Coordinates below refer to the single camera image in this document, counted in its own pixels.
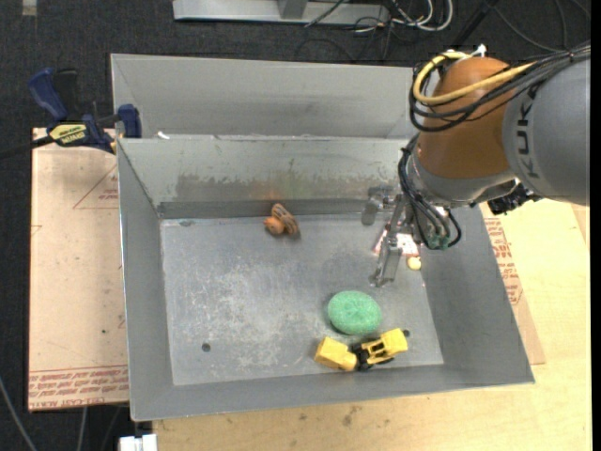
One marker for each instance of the pink and white flat object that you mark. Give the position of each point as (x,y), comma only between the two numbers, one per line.
(406,243)

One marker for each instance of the orange striped toy animal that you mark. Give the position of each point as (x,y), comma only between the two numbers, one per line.
(281,222)

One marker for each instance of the small pale yellow ball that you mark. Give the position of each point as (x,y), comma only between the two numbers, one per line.
(414,263)

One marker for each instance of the grey metal bin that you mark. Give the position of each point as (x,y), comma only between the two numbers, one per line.
(263,299)

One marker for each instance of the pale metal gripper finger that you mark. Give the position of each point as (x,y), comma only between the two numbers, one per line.
(381,270)
(392,266)

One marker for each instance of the yellow toy truck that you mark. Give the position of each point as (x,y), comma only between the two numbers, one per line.
(361,350)

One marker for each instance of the brown cardboard board red print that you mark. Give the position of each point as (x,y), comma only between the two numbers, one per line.
(70,275)

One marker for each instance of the green round sponge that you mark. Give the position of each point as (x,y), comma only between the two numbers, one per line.
(354,313)

